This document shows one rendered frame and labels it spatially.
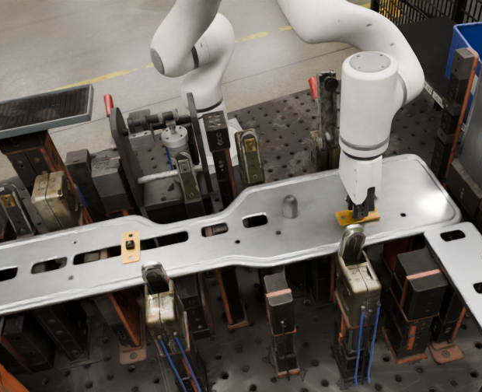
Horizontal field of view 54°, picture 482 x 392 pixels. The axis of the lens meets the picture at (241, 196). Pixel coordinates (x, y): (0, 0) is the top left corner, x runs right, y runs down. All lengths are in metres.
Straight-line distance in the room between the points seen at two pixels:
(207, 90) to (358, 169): 0.63
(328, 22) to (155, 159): 1.04
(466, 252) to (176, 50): 0.79
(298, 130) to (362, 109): 0.95
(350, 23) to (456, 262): 0.46
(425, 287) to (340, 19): 0.49
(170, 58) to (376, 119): 0.63
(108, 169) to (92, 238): 0.15
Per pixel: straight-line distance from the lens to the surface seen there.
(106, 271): 0.98
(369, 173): 0.84
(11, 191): 1.11
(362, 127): 0.79
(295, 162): 1.57
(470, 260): 0.96
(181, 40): 1.20
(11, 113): 1.24
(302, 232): 0.96
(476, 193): 1.08
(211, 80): 1.35
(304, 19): 0.78
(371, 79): 0.74
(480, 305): 0.91
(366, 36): 0.84
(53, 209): 1.10
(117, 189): 1.10
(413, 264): 0.95
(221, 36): 1.30
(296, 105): 1.83
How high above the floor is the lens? 1.73
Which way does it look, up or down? 44 degrees down
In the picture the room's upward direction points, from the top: 9 degrees counter-clockwise
